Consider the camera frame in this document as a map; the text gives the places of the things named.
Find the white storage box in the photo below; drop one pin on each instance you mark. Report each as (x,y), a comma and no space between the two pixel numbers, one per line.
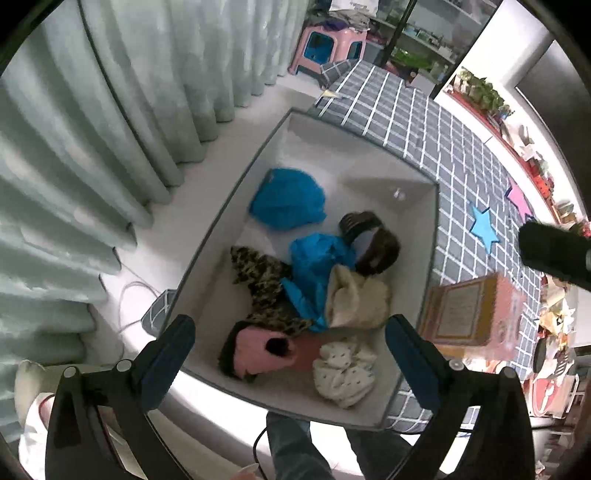
(364,184)

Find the pink garment with black trim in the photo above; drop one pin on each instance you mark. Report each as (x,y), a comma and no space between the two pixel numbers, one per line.
(258,350)

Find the leopard print cloth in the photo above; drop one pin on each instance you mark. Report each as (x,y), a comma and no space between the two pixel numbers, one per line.
(265,281)

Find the blue paper star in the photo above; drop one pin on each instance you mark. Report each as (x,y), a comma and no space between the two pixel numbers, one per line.
(485,226)

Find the white pillow with red print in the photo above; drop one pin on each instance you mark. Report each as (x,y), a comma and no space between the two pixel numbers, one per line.
(32,415)

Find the grey checked blanket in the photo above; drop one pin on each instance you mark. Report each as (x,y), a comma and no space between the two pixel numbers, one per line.
(415,129)

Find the red and white toy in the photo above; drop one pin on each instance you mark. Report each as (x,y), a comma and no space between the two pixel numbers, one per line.
(554,387)

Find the orange cardboard box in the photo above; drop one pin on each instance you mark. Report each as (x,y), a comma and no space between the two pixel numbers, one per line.
(466,314)

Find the blue cloth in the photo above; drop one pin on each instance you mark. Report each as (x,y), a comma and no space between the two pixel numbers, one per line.
(286,198)
(314,263)

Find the red shelf with plants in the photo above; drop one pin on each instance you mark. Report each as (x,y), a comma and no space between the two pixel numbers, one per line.
(508,115)

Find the pink plastic stool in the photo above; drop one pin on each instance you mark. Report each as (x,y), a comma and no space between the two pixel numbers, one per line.
(328,46)

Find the pink paper star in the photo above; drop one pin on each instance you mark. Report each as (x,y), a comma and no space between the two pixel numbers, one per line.
(519,196)

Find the beige fuzzy cloth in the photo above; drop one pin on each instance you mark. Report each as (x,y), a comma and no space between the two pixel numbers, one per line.
(360,295)

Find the person's jeans leg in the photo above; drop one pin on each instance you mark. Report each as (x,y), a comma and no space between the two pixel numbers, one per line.
(295,447)
(378,452)

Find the storage shelf with goods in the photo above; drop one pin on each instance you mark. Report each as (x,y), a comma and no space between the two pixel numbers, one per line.
(415,37)

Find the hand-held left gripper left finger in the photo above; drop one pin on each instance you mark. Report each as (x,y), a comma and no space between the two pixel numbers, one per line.
(171,353)

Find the cream dotted cloth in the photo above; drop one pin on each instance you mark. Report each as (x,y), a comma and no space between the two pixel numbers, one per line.
(344,374)

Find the yellow paper piece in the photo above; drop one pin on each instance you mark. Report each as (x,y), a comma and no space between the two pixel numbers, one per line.
(334,94)

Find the pale green curtain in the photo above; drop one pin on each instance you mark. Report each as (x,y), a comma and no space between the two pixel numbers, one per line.
(92,138)

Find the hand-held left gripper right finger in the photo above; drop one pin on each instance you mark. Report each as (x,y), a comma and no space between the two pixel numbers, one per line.
(408,360)

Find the brown hair band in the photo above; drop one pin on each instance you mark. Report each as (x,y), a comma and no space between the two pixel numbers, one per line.
(369,240)

